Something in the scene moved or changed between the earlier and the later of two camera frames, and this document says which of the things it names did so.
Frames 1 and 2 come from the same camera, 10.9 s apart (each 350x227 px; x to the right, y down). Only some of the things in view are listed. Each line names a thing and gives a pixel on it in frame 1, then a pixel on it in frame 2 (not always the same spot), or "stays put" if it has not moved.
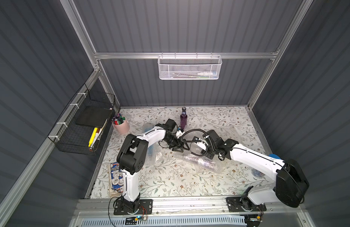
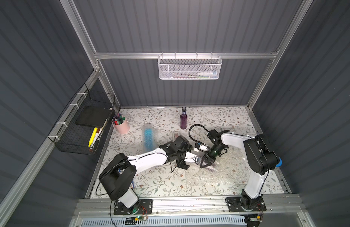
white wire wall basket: x=189 y=67 stays put
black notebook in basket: x=94 y=116 stays put
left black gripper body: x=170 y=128 -> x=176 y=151
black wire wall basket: x=82 y=125 stays put
